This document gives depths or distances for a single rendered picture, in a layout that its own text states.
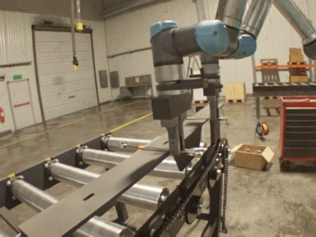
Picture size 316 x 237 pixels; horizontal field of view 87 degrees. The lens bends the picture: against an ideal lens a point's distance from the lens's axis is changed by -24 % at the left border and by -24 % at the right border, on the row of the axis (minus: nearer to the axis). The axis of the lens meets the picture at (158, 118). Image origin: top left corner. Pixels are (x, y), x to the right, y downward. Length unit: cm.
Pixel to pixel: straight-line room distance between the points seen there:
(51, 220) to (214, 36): 45
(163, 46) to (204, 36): 11
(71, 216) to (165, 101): 31
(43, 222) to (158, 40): 45
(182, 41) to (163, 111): 16
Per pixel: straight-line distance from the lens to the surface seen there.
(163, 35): 50
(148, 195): 89
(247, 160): 301
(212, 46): 44
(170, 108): 47
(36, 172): 143
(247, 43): 73
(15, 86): 1007
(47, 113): 1076
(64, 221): 37
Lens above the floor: 137
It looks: 12 degrees down
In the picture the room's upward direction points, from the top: 7 degrees counter-clockwise
